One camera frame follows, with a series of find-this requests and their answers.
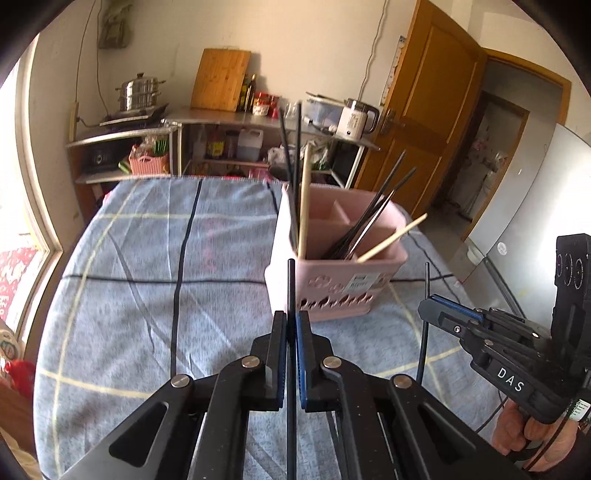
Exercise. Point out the red lidded jar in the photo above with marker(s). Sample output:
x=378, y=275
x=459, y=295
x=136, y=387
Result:
x=264, y=104

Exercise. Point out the wall power socket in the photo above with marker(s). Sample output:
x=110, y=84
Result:
x=74, y=121

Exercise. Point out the clear glass cup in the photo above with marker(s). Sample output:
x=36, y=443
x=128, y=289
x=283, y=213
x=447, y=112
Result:
x=291, y=110

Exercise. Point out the person's right hand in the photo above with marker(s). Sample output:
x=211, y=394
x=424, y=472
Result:
x=510, y=429

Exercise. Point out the metal shelf rack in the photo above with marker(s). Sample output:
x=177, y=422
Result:
x=115, y=135

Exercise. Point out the wooden cutting board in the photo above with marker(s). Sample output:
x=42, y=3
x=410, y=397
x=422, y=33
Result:
x=219, y=78

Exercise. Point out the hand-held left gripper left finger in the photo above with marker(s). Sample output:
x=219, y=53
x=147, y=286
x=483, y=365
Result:
x=275, y=360

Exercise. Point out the grey wall hanging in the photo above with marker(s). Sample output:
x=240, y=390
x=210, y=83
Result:
x=115, y=25

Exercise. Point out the clear storage box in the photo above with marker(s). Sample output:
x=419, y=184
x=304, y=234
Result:
x=323, y=110

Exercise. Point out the white plastic jug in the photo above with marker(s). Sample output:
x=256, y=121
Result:
x=249, y=145

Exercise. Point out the wooden chopstick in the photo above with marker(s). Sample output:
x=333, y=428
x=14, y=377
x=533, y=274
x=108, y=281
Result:
x=304, y=203
x=392, y=237

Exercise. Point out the wooden door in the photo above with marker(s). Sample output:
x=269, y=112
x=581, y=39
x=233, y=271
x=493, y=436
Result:
x=429, y=92

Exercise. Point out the pink plastic utensil basket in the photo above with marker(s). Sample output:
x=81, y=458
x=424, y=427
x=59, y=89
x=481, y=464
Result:
x=323, y=286

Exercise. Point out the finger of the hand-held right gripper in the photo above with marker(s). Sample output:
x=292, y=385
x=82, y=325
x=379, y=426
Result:
x=461, y=310
x=443, y=321

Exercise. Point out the electric kettle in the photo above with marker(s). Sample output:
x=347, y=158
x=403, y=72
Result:
x=355, y=122

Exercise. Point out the black induction cooker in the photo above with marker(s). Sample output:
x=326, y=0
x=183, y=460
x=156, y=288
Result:
x=134, y=117

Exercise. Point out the steel steamer pot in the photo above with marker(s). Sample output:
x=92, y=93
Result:
x=138, y=92

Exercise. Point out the dark oil bottle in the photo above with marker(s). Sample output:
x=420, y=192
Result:
x=250, y=94

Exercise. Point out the person's right forearm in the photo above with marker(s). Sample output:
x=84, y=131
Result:
x=572, y=457

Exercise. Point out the white refrigerator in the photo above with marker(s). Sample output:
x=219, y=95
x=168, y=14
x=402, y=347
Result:
x=517, y=221

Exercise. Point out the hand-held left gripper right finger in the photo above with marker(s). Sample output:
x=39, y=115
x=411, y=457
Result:
x=304, y=360

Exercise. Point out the wall ruler chart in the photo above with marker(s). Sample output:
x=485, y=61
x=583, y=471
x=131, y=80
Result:
x=395, y=69

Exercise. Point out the red sauce bottle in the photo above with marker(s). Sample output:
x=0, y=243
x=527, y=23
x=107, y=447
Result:
x=214, y=146

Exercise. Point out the blue checked tablecloth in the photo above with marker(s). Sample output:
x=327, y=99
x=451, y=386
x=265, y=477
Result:
x=115, y=300

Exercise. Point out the steel kitchen counter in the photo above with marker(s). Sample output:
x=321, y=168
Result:
x=207, y=115

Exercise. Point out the pink storage basket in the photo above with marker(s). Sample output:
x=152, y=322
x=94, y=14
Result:
x=147, y=165

